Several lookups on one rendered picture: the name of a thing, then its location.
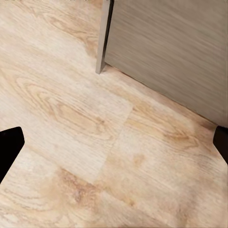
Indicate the dishwasher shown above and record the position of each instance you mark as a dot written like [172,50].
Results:
[177,47]

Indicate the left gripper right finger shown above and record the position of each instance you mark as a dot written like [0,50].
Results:
[220,141]

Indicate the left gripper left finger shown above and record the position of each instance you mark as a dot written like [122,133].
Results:
[11,142]

